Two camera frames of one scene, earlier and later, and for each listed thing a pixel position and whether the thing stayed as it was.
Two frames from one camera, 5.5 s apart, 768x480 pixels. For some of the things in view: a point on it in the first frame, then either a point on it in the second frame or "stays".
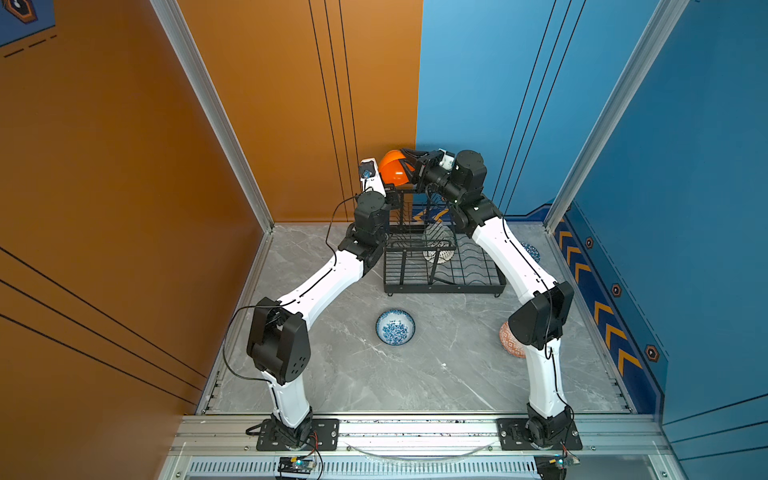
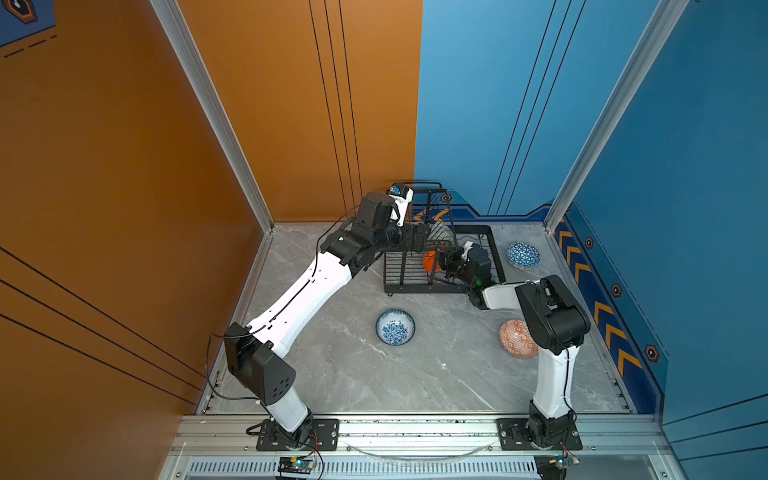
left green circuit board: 295,465 stays
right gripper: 425,168 → 447,259
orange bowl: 391,169 → 429,261
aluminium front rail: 631,436 stays
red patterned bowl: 510,342 stays
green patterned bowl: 439,234 stays
